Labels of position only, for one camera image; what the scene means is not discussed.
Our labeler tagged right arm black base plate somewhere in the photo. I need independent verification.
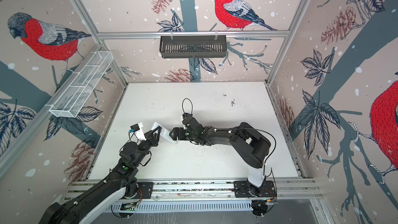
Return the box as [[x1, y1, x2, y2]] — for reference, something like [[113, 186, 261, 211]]
[[232, 180, 277, 198]]

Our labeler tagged aluminium cross bar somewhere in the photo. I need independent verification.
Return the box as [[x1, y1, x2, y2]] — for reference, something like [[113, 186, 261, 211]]
[[97, 30, 291, 40]]

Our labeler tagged black hanging basket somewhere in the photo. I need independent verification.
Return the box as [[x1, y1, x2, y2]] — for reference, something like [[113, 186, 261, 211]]
[[159, 35, 227, 59]]

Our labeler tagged white perforated cable duct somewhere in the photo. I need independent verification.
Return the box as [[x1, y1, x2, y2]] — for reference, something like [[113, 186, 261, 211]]
[[104, 200, 253, 214]]

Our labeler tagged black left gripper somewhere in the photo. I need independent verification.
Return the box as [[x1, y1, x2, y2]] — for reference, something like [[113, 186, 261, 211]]
[[134, 126, 161, 167]]

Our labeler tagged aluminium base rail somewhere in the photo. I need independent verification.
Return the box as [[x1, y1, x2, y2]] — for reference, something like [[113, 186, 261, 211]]
[[65, 177, 321, 201]]

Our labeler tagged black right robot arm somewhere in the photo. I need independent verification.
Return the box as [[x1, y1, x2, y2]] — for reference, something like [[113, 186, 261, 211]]
[[169, 113, 275, 198]]

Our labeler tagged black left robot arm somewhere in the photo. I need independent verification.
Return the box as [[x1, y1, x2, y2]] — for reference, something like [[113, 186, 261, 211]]
[[39, 126, 162, 224]]

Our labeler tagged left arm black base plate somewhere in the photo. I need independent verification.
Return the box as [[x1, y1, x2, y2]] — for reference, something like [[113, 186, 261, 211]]
[[123, 182, 154, 200]]

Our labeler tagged white remote control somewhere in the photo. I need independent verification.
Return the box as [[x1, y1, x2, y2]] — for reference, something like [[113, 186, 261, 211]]
[[151, 121, 177, 145]]

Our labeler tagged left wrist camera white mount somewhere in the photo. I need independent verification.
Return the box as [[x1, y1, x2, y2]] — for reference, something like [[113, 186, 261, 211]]
[[129, 122, 146, 141]]

